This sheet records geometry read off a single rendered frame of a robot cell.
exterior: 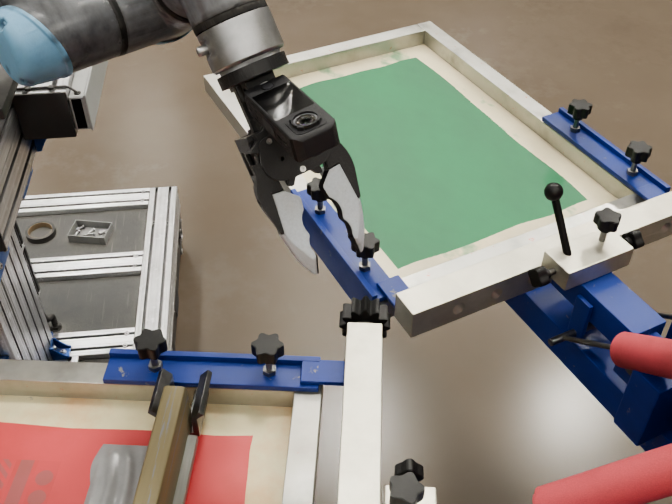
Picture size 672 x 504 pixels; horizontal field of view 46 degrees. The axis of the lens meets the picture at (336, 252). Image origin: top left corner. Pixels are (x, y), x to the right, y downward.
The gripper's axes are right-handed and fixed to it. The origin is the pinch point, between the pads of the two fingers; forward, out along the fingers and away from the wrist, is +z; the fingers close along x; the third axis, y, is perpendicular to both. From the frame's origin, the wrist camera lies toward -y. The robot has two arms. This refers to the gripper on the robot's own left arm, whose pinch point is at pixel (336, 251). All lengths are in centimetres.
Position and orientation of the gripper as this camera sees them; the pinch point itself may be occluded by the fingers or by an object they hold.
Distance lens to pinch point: 79.7
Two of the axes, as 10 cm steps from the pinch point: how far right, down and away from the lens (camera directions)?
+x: -8.7, 4.3, -2.4
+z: 3.8, 9.0, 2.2
